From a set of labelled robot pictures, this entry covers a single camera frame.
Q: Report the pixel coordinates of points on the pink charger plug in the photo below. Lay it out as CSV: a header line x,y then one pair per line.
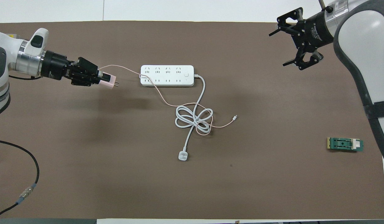
x,y
112,83

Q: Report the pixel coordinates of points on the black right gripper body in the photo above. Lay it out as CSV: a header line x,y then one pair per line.
x,y
316,31

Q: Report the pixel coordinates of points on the brown table mat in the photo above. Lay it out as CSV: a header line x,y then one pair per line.
x,y
148,186

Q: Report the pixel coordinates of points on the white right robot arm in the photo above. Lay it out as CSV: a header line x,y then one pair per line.
x,y
359,37

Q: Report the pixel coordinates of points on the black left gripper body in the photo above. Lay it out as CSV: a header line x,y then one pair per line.
x,y
55,65

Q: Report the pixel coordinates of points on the white power strip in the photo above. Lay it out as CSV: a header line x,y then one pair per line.
x,y
173,75

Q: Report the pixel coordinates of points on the green knife switch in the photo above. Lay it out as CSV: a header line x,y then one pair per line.
x,y
342,143

